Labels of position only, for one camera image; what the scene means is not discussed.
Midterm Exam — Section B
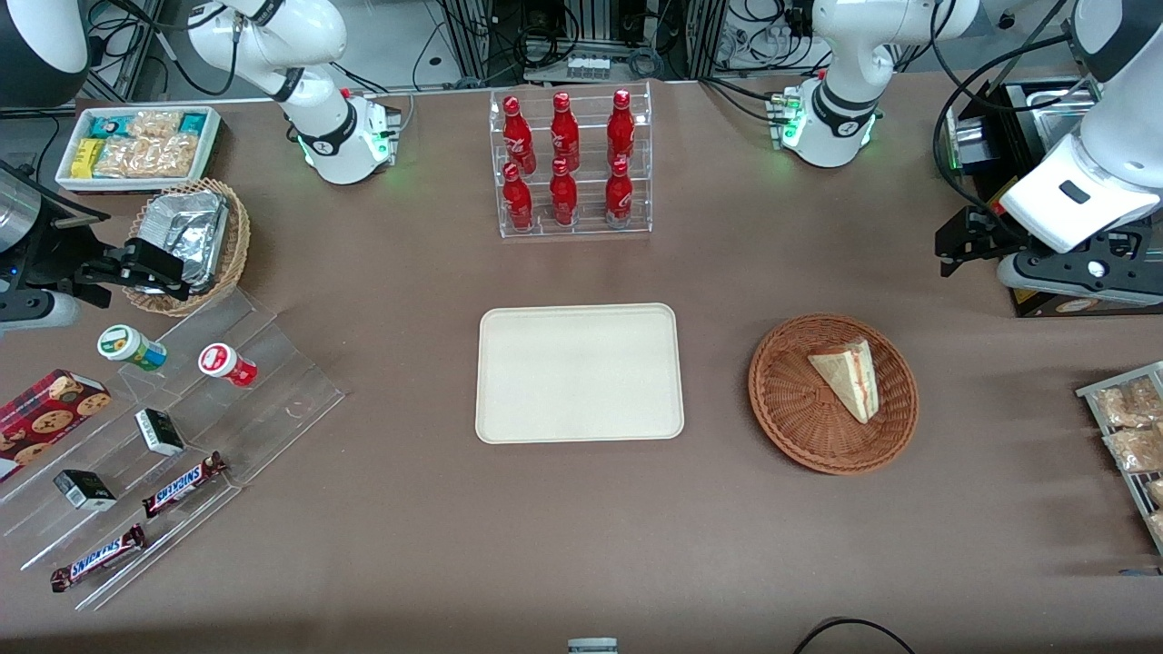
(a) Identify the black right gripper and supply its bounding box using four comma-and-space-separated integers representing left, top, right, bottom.
0, 207, 194, 302

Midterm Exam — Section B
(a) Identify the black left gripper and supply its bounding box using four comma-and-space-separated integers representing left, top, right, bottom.
936, 207, 1157, 277

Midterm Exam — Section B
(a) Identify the light tan wicker basket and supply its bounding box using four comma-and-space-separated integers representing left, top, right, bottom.
123, 178, 252, 318

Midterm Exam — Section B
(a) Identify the steel tray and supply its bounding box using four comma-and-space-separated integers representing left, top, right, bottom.
1004, 82, 1105, 154

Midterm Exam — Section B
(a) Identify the right snack tray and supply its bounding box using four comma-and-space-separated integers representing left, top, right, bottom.
1076, 362, 1163, 555

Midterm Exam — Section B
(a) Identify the wrapped triangle sandwich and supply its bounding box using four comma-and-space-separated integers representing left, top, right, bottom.
808, 337, 880, 425

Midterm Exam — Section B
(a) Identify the brown round wicker basket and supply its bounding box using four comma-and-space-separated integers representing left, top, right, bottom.
748, 313, 919, 476

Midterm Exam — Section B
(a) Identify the cream rectangular tray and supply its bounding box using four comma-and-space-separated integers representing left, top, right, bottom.
475, 303, 685, 445

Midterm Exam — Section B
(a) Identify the black crate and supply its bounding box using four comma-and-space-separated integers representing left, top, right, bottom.
945, 80, 1163, 317

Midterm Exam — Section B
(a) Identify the silver foil packet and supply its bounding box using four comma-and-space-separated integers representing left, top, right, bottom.
138, 190, 228, 293

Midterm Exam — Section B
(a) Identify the green label white-lid cup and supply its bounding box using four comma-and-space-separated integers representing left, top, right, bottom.
97, 324, 168, 372

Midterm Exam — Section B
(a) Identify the clear bag of crackers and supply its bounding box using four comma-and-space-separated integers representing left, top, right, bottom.
94, 136, 151, 178
145, 134, 201, 178
127, 111, 184, 142

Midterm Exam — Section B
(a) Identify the red label white-lid cup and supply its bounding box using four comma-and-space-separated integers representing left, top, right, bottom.
198, 342, 258, 389

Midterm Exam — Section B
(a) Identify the white rectangular snack bin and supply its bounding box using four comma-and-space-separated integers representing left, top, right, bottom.
55, 105, 224, 194

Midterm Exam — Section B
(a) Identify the small black box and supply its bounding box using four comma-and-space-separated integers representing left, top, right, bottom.
53, 469, 117, 511
134, 408, 186, 457

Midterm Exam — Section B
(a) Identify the red chocolate chip cookie box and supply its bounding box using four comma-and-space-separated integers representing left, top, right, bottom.
0, 369, 112, 482

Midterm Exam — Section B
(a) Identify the clear acrylic stepped stand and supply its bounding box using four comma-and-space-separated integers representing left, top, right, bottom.
0, 289, 346, 611

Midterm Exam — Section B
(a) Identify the Snickers chocolate bar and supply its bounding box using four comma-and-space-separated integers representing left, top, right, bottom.
50, 524, 148, 593
142, 451, 228, 519

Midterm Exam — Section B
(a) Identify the red soda bottle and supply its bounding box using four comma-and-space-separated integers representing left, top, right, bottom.
607, 88, 636, 169
605, 156, 634, 226
502, 95, 537, 175
549, 157, 579, 228
550, 91, 581, 172
502, 162, 535, 233

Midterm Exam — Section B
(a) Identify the clear acrylic bottle rack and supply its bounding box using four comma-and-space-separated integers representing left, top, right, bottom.
489, 82, 653, 239

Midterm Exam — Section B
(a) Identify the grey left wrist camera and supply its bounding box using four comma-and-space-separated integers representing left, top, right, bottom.
998, 253, 1163, 305

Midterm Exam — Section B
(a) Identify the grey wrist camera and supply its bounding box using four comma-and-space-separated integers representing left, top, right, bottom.
0, 289, 81, 330
998, 253, 1163, 305

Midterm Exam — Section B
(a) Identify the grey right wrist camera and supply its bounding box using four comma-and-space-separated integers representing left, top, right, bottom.
0, 289, 81, 330

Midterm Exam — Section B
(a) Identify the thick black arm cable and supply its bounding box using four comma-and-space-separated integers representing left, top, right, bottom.
930, 35, 1091, 223

